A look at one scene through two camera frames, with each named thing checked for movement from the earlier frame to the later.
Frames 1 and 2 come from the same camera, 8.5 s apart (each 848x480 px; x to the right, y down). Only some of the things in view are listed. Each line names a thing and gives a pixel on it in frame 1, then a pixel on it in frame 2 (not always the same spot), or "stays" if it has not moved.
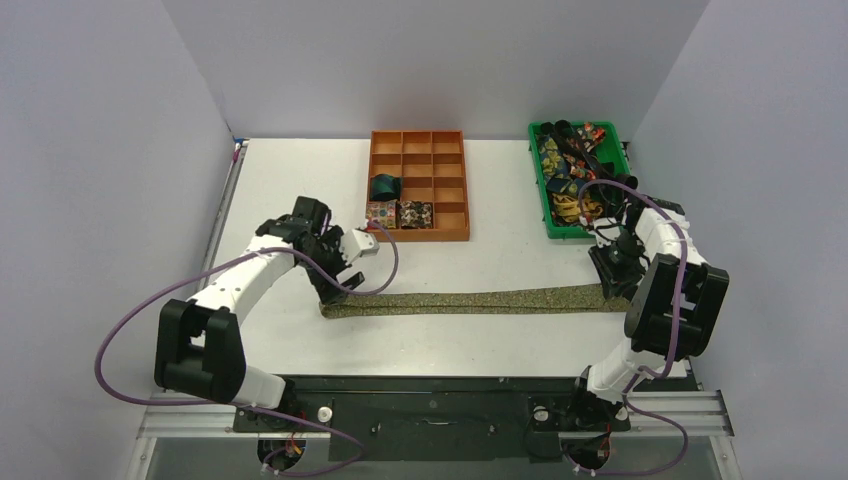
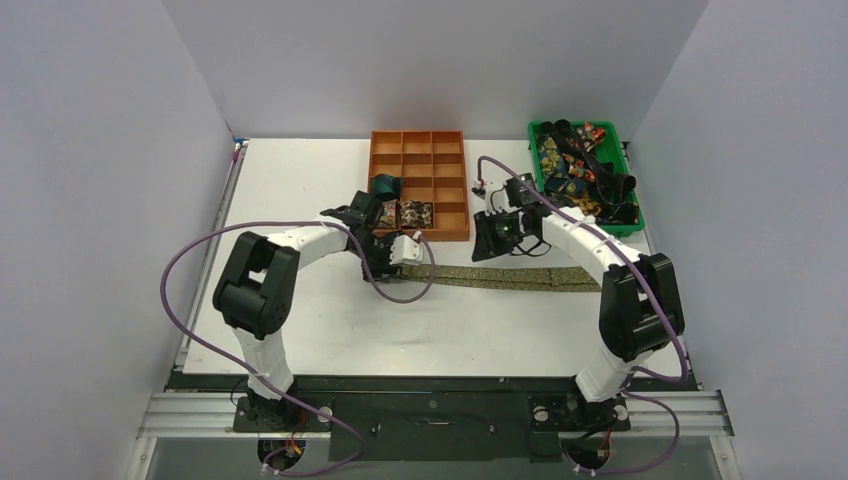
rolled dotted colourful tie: [381, 214] stays
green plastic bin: [610, 150] stays
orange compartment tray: [432, 168] stays
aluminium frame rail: [692, 413] stays
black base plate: [446, 419] stays
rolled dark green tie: [385, 187] stays
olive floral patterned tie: [579, 298] to [530, 278]
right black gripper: [614, 270] to [494, 234]
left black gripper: [327, 288] to [383, 271]
